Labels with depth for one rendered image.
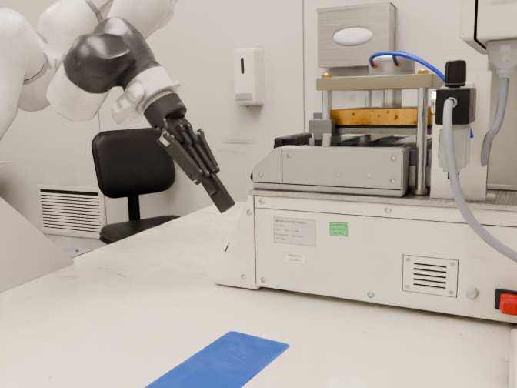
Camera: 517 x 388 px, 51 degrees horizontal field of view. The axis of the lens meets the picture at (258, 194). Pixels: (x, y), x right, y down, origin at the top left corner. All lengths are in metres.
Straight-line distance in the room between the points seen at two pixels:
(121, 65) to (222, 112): 1.75
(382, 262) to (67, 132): 2.67
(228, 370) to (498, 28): 0.56
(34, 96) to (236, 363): 0.82
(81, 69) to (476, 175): 0.66
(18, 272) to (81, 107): 0.32
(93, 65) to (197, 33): 1.85
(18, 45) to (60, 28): 0.13
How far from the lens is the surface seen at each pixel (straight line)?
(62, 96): 1.06
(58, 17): 1.33
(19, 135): 3.61
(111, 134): 2.73
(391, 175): 0.84
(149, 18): 1.18
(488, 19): 0.82
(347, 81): 0.88
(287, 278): 0.93
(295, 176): 0.89
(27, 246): 1.12
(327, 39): 2.40
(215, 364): 0.73
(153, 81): 1.03
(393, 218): 0.85
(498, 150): 0.93
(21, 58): 1.24
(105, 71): 1.00
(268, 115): 2.63
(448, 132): 0.66
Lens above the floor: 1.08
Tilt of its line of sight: 10 degrees down
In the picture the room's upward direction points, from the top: 1 degrees counter-clockwise
